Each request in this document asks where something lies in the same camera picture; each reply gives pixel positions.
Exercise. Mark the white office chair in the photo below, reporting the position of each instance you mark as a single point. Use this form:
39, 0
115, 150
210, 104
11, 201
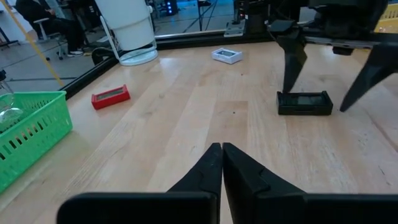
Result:
46, 31

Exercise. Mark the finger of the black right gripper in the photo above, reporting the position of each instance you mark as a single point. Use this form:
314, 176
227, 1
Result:
376, 68
293, 53

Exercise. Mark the white card case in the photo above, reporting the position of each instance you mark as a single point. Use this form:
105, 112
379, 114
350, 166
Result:
227, 56

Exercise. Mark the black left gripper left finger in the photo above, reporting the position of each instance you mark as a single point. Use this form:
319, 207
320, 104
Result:
186, 207

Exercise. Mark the yellow plastic basket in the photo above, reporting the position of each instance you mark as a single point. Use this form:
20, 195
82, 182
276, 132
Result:
388, 18

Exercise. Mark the black card case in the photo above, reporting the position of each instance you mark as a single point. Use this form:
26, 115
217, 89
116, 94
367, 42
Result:
304, 104

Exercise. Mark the red card case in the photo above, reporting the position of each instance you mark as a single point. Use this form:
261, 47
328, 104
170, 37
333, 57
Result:
110, 97

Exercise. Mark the person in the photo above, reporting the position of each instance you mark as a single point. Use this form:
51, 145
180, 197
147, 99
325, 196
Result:
56, 18

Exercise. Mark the black table edge rail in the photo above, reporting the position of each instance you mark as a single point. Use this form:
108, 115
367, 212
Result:
202, 39

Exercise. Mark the green plastic basket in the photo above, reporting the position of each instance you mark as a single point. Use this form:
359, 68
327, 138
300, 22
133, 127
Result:
34, 133

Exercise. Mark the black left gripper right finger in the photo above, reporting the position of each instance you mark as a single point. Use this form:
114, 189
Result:
280, 208

